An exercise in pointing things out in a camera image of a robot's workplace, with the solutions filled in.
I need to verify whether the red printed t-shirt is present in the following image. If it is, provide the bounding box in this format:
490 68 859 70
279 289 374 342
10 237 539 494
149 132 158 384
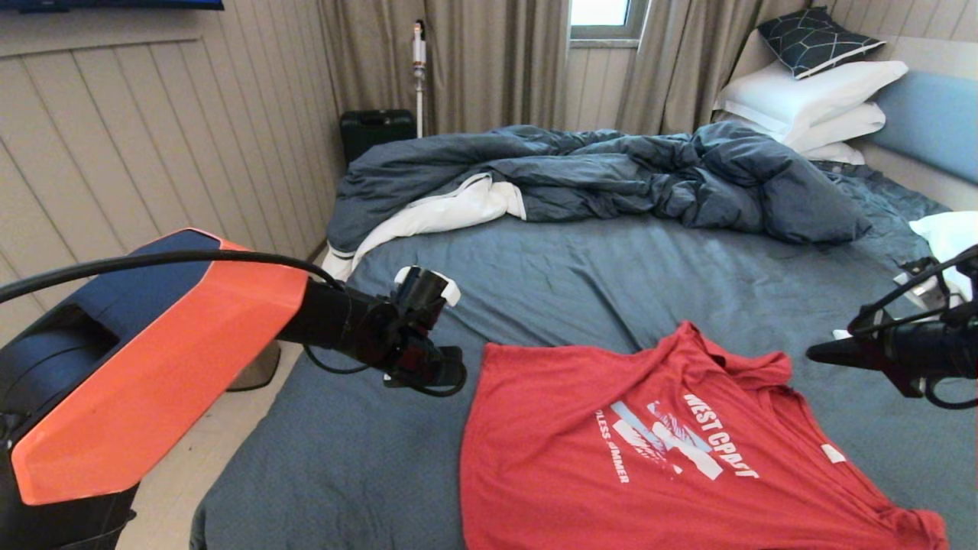
458 321 950 550

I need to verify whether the white blanket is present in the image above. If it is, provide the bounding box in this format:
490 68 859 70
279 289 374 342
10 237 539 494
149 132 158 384
321 174 528 283

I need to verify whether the taupe trash bin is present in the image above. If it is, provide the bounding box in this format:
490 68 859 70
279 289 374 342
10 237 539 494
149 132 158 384
228 340 281 393

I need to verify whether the bed with blue sheet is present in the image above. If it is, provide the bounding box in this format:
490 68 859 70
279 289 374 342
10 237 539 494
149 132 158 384
189 162 978 550

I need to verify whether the blue headboard cushion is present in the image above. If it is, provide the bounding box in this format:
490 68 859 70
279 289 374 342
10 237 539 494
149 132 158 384
865 71 978 187

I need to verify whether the black suitcase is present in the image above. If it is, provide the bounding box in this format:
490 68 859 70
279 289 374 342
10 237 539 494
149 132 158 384
339 109 418 167

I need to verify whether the large white pillow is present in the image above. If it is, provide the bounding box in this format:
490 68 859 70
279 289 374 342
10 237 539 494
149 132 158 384
714 62 908 140

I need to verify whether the dark blue crumpled duvet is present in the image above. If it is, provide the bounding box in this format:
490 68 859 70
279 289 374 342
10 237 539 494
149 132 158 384
327 122 872 254

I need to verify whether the white stick vacuum cleaner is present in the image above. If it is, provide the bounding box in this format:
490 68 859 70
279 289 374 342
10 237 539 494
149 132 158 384
413 21 427 139

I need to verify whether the dark geometric patterned cushion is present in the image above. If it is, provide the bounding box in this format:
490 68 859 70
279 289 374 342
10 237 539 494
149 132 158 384
756 8 886 82

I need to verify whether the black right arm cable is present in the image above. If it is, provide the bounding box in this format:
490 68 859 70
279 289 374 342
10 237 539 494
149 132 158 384
848 244 978 411

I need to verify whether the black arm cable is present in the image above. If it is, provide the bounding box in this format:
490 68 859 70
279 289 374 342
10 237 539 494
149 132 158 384
0 249 345 306
848 244 978 411

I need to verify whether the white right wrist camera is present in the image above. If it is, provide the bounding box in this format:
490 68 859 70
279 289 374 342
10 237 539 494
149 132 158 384
892 258 965 310

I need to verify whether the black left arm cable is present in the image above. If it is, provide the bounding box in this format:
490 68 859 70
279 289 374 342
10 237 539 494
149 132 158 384
0 249 345 306

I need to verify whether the window with grey frame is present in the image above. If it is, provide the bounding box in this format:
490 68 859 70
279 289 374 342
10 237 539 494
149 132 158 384
568 0 649 48

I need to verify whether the wall-mounted television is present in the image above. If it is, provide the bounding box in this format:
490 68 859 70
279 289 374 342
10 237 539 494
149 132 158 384
0 0 225 11

